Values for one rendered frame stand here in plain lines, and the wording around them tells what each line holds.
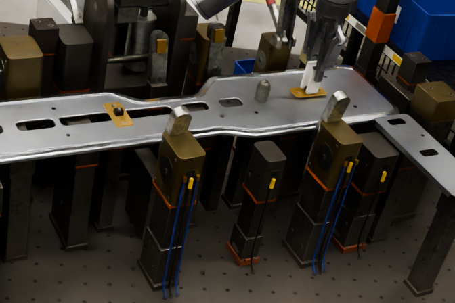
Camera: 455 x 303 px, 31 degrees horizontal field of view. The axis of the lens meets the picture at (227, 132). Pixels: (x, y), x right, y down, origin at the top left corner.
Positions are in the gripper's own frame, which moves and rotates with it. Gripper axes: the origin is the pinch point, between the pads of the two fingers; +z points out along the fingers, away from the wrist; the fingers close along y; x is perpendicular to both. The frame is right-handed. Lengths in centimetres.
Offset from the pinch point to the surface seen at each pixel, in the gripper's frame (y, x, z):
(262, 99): 1.4, -13.2, 3.7
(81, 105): -5, -53, 5
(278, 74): -8.8, -2.8, 4.5
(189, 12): -19.3, -23.4, -7.5
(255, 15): -214, 129, 104
